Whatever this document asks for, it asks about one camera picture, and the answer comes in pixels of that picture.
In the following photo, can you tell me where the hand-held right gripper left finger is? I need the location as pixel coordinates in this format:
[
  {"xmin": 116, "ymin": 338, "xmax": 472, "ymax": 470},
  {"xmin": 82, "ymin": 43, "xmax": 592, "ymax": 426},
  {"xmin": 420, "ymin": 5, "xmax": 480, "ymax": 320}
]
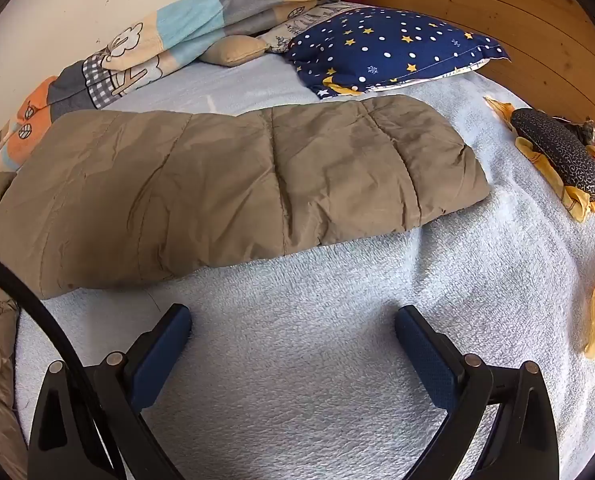
[{"xmin": 28, "ymin": 303, "xmax": 193, "ymax": 480}]

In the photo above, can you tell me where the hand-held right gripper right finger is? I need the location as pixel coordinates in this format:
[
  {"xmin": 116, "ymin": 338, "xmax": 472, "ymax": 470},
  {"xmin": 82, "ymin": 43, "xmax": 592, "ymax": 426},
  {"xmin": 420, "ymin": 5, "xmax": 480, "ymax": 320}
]
[{"xmin": 395, "ymin": 305, "xmax": 561, "ymax": 480}]

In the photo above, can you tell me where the brown quilted puffer jacket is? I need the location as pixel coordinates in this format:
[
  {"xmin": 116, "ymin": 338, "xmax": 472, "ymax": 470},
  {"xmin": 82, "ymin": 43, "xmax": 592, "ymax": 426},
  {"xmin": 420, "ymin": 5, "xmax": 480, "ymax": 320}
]
[{"xmin": 0, "ymin": 94, "xmax": 493, "ymax": 466}]

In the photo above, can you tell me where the light blue fleece blanket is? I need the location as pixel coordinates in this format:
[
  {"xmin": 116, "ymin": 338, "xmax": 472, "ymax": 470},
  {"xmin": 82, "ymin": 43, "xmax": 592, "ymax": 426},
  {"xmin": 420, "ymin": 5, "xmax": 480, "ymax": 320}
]
[{"xmin": 15, "ymin": 52, "xmax": 595, "ymax": 480}]

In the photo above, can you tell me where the black patterned yellow cloth toy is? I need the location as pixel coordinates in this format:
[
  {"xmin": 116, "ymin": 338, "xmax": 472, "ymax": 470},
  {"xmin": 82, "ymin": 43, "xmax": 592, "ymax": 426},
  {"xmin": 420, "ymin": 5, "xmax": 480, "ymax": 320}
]
[{"xmin": 485, "ymin": 96, "xmax": 595, "ymax": 223}]

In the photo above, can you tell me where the dark patterned cushion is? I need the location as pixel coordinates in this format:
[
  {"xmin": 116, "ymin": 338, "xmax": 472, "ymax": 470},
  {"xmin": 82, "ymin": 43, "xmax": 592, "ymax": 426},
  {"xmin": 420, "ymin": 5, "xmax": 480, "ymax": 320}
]
[{"xmin": 510, "ymin": 108, "xmax": 595, "ymax": 200}]

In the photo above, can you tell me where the navy star print pillow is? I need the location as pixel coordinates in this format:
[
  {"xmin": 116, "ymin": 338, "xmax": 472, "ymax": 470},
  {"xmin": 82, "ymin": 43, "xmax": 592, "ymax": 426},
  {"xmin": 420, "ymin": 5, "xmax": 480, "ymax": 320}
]
[{"xmin": 286, "ymin": 6, "xmax": 509, "ymax": 98}]

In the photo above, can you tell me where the small beige pillow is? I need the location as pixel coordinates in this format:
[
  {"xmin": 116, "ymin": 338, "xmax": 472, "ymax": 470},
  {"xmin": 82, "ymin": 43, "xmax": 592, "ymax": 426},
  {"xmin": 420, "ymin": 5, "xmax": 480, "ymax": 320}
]
[{"xmin": 201, "ymin": 35, "xmax": 269, "ymax": 67}]

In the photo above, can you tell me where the patchwork cartoon print quilt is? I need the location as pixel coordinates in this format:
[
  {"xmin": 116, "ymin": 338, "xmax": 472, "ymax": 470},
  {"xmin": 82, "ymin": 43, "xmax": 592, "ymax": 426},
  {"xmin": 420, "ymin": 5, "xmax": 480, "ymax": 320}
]
[{"xmin": 0, "ymin": 0, "xmax": 361, "ymax": 181}]

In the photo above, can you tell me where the wooden headboard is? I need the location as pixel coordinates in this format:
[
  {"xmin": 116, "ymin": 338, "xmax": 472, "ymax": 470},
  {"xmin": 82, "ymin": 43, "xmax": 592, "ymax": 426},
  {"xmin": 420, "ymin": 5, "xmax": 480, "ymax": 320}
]
[{"xmin": 300, "ymin": 0, "xmax": 595, "ymax": 176}]

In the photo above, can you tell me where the white sketch print pillow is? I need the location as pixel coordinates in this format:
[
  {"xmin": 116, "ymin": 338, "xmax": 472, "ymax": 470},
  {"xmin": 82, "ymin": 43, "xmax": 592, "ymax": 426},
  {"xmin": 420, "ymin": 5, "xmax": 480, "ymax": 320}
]
[{"xmin": 260, "ymin": 2, "xmax": 353, "ymax": 53}]

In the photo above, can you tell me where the black cable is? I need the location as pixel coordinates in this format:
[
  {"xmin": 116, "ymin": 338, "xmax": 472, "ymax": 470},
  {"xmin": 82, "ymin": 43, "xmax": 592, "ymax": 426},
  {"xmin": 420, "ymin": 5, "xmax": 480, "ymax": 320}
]
[{"xmin": 0, "ymin": 247, "xmax": 128, "ymax": 480}]

